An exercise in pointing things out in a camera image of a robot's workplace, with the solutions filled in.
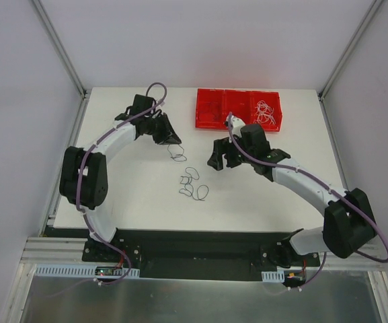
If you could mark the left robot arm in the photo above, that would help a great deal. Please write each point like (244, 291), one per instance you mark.
(84, 176)

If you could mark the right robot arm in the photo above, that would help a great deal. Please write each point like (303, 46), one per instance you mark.
(347, 215)

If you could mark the right white cable duct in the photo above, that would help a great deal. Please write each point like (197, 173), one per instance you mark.
(273, 276)

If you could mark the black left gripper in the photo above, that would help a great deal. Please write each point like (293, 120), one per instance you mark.
(157, 126)

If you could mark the white cable duct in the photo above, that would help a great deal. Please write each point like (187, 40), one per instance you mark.
(273, 276)
(86, 271)

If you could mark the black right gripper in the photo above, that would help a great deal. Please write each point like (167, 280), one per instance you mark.
(227, 155)

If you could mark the left aluminium frame post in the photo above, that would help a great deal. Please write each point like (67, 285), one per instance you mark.
(58, 46)

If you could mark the right aluminium frame post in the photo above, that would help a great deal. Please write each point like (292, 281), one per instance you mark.
(359, 32)

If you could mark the left white cable duct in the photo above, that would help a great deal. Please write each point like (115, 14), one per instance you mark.
(86, 271)

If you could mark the aluminium frame post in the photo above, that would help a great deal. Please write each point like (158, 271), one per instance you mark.
(58, 46)
(359, 32)

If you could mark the red three-compartment bin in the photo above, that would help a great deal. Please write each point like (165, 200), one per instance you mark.
(253, 107)

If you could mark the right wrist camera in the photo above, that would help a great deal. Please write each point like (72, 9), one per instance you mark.
(234, 125)

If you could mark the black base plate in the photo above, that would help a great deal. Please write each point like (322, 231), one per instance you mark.
(196, 255)

